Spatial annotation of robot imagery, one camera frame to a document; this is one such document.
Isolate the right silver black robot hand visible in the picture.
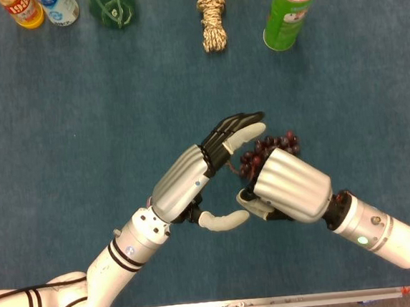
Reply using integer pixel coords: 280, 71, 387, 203
232, 142, 336, 230

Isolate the aluminium table edge rail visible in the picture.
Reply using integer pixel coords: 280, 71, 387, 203
154, 284, 410, 307

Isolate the dark red grape bunch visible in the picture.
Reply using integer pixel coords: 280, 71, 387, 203
224, 129, 304, 185

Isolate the green glass bottle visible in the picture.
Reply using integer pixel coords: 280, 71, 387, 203
86, 0, 140, 32

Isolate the yellow red label bottle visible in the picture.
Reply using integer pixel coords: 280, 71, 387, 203
0, 0, 47, 33

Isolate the green chips can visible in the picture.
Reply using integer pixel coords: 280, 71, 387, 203
258, 0, 326, 53

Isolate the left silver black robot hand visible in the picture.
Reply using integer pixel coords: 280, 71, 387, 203
140, 110, 276, 238

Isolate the beige braided rope bundle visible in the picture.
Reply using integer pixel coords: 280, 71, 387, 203
196, 0, 282, 54

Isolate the white blue label bottle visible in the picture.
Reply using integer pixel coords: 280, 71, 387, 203
35, 0, 82, 29

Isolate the blue felt table mat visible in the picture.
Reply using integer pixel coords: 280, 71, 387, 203
0, 0, 410, 307

